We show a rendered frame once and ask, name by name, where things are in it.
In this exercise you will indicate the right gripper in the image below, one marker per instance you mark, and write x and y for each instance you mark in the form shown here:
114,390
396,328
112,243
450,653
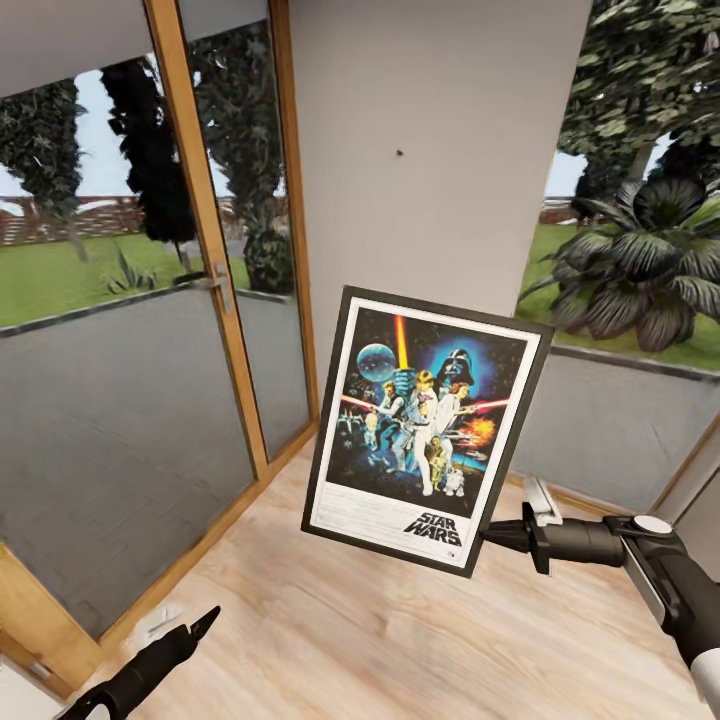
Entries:
568,541

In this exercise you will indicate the poster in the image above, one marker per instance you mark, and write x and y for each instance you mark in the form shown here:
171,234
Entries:
423,408

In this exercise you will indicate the fixed window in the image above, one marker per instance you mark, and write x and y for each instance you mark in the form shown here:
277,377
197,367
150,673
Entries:
625,263

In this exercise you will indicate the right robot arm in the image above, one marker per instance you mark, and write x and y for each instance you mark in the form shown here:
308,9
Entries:
682,598

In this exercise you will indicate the door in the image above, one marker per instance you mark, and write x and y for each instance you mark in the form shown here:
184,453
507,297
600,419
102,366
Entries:
157,360

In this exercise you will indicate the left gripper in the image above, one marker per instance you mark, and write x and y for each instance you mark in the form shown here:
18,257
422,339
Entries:
155,662

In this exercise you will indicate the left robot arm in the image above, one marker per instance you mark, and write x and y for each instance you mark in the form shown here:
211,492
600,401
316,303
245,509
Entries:
158,654

